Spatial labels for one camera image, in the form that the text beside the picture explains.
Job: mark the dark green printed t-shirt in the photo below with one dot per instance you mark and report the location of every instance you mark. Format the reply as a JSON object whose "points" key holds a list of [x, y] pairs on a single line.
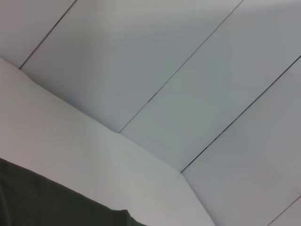
{"points": [[47, 200]]}

